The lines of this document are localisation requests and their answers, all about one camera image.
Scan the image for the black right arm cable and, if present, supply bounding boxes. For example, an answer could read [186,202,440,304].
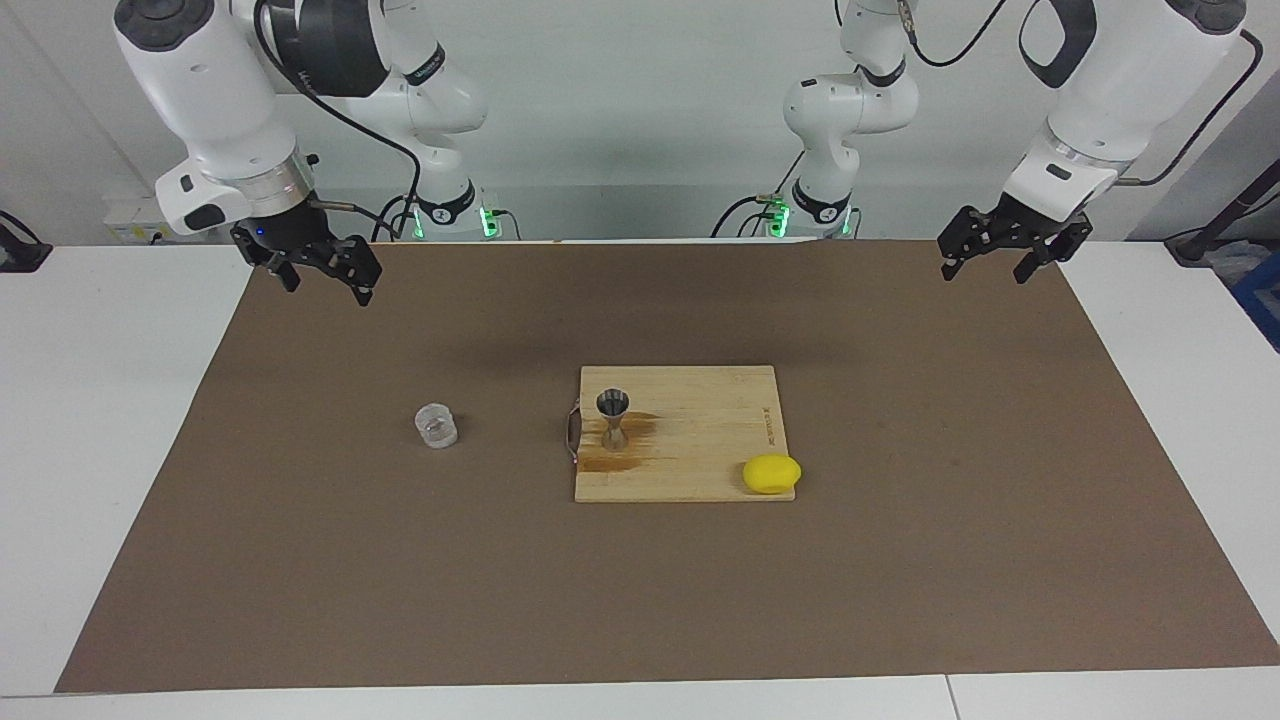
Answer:
[255,0,423,241]

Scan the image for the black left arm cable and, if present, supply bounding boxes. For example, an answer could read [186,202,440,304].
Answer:
[900,0,1263,188]

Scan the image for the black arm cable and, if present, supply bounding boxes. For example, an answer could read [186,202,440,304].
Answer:
[900,0,1263,188]
[255,0,423,241]

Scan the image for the brown table mat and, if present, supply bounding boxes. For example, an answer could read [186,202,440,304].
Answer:
[55,240,1280,694]

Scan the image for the black left base cables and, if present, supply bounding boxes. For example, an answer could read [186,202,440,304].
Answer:
[712,150,806,239]

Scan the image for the yellow lemon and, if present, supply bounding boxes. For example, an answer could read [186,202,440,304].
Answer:
[742,453,802,496]

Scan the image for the wooden cutting board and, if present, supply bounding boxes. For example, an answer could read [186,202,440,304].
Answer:
[565,365,798,504]

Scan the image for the white wall socket box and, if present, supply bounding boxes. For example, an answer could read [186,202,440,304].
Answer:
[105,195,216,244]

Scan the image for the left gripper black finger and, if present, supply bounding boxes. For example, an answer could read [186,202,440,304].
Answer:
[937,205,996,282]
[1013,232,1076,285]

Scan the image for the steel jigger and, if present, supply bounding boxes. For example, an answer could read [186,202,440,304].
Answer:
[596,390,631,453]

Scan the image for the black base cables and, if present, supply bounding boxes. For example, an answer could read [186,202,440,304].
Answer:
[712,150,806,239]
[375,195,521,241]

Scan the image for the blue crate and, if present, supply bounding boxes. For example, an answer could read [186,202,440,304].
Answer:
[1228,250,1280,351]

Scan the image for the clear plastic cup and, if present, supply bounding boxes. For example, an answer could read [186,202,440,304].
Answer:
[414,402,459,450]

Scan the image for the black stand pole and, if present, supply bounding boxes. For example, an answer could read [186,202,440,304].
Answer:
[1165,185,1280,266]

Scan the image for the black right base cables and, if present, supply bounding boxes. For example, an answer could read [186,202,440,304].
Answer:
[375,195,521,241]

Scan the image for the black clamp mount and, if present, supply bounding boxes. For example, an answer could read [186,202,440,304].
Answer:
[0,210,53,273]

